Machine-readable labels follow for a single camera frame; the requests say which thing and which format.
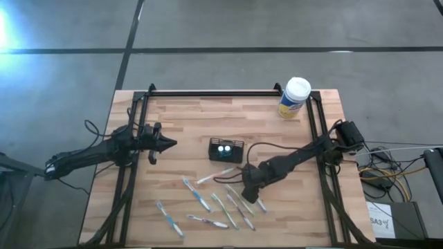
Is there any dark grey case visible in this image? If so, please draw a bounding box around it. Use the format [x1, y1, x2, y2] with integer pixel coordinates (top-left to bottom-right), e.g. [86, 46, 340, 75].
[375, 201, 432, 240]

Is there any green toothbrush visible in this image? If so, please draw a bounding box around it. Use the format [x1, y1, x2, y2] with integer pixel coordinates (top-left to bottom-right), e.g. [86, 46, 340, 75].
[210, 192, 241, 231]
[224, 183, 256, 218]

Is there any yellow floor cable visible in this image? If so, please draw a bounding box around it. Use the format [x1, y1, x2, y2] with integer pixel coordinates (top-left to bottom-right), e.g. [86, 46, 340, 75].
[358, 165, 427, 203]

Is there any black wire toothbrush caddy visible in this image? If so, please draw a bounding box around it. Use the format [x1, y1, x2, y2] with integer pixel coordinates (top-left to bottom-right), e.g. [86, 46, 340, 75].
[208, 137, 246, 165]

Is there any blue toothbrush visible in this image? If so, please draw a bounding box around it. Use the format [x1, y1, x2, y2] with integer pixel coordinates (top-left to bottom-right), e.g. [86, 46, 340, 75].
[181, 176, 213, 213]
[155, 200, 186, 239]

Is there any black round post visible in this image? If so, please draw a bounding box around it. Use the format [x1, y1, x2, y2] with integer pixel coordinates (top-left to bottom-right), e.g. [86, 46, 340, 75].
[423, 147, 443, 205]

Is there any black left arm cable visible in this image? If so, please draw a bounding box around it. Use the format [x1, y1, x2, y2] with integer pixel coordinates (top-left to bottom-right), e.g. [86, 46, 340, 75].
[84, 107, 136, 139]

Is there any black metal stand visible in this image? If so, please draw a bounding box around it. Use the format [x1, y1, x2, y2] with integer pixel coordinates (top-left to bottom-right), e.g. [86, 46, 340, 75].
[0, 151, 57, 249]

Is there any black floor cable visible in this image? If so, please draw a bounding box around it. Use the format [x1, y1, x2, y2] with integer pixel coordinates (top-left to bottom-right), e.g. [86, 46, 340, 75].
[359, 140, 443, 203]

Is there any black power brick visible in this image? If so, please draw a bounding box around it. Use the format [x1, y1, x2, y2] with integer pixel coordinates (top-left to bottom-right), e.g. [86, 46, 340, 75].
[359, 169, 394, 190]

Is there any white yellow blue wipes canister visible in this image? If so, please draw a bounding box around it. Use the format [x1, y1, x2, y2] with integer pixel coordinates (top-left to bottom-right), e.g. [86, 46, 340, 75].
[277, 76, 312, 120]

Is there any white floor cable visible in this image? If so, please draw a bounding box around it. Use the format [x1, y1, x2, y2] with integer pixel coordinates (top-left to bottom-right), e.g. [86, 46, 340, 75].
[352, 145, 443, 157]

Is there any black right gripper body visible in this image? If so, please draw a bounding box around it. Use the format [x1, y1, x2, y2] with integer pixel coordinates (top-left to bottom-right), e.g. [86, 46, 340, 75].
[241, 163, 266, 190]

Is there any white paper sheet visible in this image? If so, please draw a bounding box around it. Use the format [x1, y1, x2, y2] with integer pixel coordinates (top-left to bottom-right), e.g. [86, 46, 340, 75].
[365, 201, 397, 239]

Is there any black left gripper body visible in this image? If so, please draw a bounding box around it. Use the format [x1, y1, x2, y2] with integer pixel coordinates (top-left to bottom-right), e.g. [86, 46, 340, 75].
[140, 122, 163, 165]

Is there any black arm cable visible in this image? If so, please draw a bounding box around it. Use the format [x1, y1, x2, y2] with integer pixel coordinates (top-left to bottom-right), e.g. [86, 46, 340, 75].
[211, 140, 314, 185]
[84, 107, 136, 139]

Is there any clear-wrapped toothbrush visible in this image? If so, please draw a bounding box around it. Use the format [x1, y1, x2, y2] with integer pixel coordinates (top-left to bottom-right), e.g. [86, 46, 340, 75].
[255, 196, 269, 214]

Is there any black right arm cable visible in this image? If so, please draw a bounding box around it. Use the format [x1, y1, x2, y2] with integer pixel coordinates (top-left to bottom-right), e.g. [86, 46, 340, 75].
[211, 140, 314, 185]

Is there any black aluminium table frame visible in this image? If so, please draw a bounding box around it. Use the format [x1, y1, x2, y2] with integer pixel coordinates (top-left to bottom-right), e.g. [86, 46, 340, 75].
[78, 82, 378, 249]

